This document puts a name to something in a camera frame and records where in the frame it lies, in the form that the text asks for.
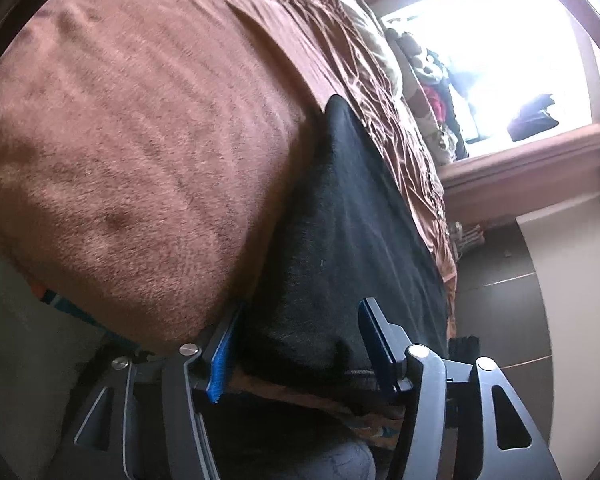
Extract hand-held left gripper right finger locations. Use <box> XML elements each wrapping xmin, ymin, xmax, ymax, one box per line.
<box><xmin>357</xmin><ymin>297</ymin><xmax>564</xmax><ymax>480</ymax></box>

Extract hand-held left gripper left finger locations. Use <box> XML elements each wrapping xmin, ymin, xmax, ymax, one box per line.
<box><xmin>50</xmin><ymin>306</ymin><xmax>244</xmax><ymax>480</ymax></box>

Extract black pants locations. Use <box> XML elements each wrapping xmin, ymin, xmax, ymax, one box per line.
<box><xmin>240</xmin><ymin>94</ymin><xmax>452</xmax><ymax>392</ymax></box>

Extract grey blue cloth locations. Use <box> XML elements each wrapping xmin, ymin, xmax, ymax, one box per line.
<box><xmin>324</xmin><ymin>439</ymin><xmax>377</xmax><ymax>480</ymax></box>

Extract brown fleece blanket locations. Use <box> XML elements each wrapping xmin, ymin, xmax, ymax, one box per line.
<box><xmin>0</xmin><ymin>0</ymin><xmax>327</xmax><ymax>357</ymax></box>

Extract brown wrinkled quilt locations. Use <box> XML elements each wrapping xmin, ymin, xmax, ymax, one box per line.
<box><xmin>250</xmin><ymin>0</ymin><xmax>460</xmax><ymax>288</ymax></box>

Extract pink window ledge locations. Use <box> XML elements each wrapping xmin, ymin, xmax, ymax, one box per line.
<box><xmin>437</xmin><ymin>122</ymin><xmax>600</xmax><ymax>227</ymax></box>

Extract pile of mixed clothes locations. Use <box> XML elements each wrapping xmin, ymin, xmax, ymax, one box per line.
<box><xmin>384</xmin><ymin>25</ymin><xmax>470</xmax><ymax>167</ymax></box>

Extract dark cloth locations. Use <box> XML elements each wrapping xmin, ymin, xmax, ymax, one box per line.
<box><xmin>506</xmin><ymin>92</ymin><xmax>562</xmax><ymax>144</ymax></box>

